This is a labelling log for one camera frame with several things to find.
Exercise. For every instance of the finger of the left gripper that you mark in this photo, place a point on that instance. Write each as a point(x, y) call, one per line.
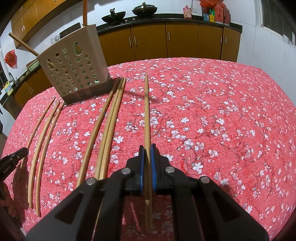
point(14, 158)

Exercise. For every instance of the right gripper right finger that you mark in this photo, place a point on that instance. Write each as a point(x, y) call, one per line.
point(201, 209)

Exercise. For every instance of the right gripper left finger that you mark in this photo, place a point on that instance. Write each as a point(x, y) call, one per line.
point(94, 210)

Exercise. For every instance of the yellow detergent bottle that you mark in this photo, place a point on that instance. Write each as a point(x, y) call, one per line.
point(8, 88)

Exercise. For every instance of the red floral tablecloth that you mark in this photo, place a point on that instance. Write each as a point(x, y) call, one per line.
point(228, 121)

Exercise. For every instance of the green basin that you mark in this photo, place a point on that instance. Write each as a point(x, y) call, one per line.
point(31, 66)

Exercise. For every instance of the beige perforated utensil holder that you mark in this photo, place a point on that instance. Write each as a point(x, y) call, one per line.
point(76, 66)

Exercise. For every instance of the dark wooden cutting board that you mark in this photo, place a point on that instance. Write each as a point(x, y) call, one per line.
point(69, 30)

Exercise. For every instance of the lower wooden cabinets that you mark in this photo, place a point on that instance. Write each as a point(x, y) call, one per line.
point(155, 38)

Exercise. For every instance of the pink labelled bottle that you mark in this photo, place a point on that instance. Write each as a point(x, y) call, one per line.
point(187, 12)

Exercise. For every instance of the black lidded wok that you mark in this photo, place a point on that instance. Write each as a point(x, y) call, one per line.
point(145, 10)

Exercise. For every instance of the right barred window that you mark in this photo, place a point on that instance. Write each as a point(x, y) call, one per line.
point(275, 18)

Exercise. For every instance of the red plastic bag on wall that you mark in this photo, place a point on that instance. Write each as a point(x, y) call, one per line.
point(11, 59)

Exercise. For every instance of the black wok with handle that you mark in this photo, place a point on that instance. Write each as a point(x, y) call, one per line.
point(114, 16)

